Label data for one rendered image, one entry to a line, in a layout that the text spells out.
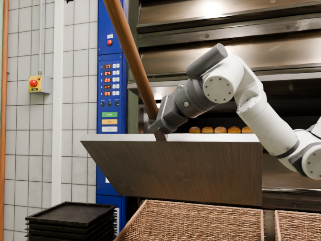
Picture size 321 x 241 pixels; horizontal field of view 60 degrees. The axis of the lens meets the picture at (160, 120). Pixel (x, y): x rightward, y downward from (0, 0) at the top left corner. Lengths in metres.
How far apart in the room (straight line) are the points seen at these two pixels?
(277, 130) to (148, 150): 0.39
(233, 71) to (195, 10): 0.91
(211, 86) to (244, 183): 0.45
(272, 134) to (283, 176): 0.71
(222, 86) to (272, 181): 0.82
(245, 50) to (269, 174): 0.57
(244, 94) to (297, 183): 0.74
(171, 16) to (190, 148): 0.84
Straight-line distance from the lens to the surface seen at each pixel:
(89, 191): 1.60
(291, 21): 1.43
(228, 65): 0.61
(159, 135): 0.79
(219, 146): 0.79
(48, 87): 1.73
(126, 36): 0.60
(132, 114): 1.46
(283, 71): 1.21
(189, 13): 1.47
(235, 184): 0.95
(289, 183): 1.34
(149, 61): 1.47
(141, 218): 1.39
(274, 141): 0.65
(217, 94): 0.58
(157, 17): 1.51
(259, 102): 0.63
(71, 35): 1.74
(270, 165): 1.35
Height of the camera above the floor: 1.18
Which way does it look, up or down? 2 degrees up
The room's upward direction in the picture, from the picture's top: straight up
